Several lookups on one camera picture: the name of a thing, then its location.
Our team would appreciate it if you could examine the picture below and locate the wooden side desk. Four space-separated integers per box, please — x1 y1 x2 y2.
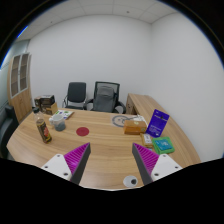
125 92 168 118

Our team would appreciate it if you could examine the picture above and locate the white sticker sheet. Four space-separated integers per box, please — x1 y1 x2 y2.
53 109 75 120

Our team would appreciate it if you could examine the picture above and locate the wooden cabinet with glass doors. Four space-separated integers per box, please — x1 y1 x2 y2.
7 52 34 124

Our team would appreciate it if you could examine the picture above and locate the grey mesh office chair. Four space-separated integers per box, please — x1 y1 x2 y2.
83 81 127 114

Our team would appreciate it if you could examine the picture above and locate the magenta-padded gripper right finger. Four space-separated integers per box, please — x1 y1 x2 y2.
131 142 184 186

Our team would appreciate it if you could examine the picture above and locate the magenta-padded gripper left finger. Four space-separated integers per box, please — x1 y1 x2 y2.
40 142 92 186

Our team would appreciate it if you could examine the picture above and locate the orange-brown box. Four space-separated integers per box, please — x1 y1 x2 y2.
123 119 148 135

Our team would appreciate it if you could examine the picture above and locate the green box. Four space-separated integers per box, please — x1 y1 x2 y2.
151 136 175 155

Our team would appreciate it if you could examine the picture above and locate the white sheet with grey ring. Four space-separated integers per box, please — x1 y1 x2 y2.
111 114 148 128

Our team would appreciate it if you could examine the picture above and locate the large dark brown carton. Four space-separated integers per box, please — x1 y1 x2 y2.
39 94 56 107

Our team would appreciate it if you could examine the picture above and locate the white round desk grommet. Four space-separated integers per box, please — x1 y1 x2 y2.
122 175 139 188

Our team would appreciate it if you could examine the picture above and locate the clear bottle with dark label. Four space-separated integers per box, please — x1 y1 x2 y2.
32 107 53 144

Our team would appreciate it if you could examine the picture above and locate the black armchair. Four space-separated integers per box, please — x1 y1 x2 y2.
0 105 19 159

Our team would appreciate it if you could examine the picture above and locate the small yellow box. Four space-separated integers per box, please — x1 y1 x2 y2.
139 132 155 149

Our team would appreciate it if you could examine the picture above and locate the blue-purple flat box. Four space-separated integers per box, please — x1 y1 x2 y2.
145 109 170 138

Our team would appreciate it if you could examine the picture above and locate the small dark brown carton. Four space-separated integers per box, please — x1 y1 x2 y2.
33 96 42 113

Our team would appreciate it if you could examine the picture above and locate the tan cardboard carton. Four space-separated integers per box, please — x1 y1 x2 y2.
43 102 59 116

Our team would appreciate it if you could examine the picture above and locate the flat round red coaster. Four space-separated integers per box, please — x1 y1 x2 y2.
75 126 90 137

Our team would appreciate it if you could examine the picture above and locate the black office chair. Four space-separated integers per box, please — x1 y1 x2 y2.
62 81 87 110

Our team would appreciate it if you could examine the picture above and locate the white mug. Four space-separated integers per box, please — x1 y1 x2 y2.
48 113 67 132

